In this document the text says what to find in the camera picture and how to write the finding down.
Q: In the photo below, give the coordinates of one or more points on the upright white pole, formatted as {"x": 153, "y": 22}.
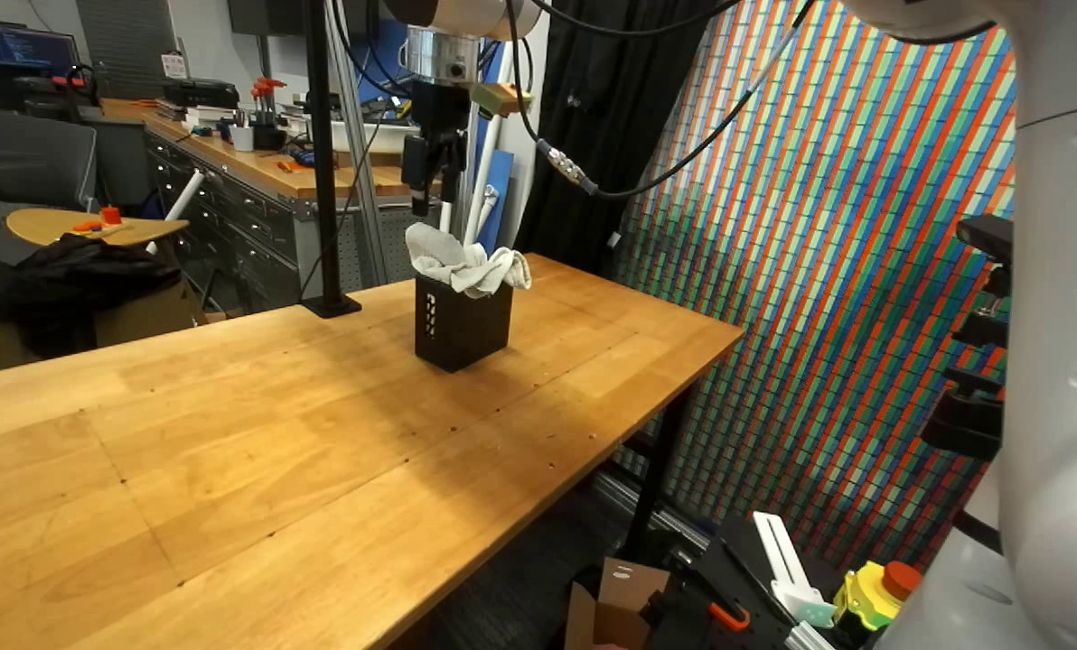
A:
{"x": 447, "y": 219}

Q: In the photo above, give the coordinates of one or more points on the small red item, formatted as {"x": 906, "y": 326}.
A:
{"x": 270, "y": 93}

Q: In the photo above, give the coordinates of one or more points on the open cardboard box with cloths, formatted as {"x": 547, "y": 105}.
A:
{"x": 617, "y": 599}

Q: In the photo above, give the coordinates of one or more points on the dark grey office chair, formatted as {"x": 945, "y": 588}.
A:
{"x": 28, "y": 158}

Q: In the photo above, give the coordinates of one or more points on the white towel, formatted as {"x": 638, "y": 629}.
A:
{"x": 461, "y": 268}

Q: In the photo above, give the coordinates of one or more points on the black bag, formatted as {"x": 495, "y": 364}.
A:
{"x": 57, "y": 291}

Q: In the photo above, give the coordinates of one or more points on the multicoloured patterned curtain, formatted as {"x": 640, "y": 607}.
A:
{"x": 829, "y": 239}

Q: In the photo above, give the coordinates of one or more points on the small orange object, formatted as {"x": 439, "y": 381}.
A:
{"x": 106, "y": 219}

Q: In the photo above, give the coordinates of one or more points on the yellow emergency stop red button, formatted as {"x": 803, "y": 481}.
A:
{"x": 869, "y": 599}

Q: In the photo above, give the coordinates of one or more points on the monitor with blue screen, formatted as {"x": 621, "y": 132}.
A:
{"x": 9, "y": 45}

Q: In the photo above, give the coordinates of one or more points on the black stand pole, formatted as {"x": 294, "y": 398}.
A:
{"x": 322, "y": 158}

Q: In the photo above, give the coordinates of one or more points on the blue board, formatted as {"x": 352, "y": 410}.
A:
{"x": 495, "y": 199}

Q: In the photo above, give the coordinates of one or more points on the tan wrist camera block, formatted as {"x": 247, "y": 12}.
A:
{"x": 495, "y": 101}

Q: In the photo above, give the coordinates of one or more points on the slanted white pole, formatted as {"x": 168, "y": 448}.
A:
{"x": 482, "y": 182}

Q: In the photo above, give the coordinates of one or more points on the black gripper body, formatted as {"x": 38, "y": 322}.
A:
{"x": 436, "y": 128}

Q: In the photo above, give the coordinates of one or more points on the black curtain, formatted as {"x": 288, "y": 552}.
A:
{"x": 575, "y": 228}

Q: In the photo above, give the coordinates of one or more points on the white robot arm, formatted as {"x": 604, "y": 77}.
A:
{"x": 1056, "y": 364}

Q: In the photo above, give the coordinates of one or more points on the white plastic bracket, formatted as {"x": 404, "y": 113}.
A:
{"x": 779, "y": 562}

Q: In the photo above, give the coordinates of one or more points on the black perforated box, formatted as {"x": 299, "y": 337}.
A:
{"x": 461, "y": 330}

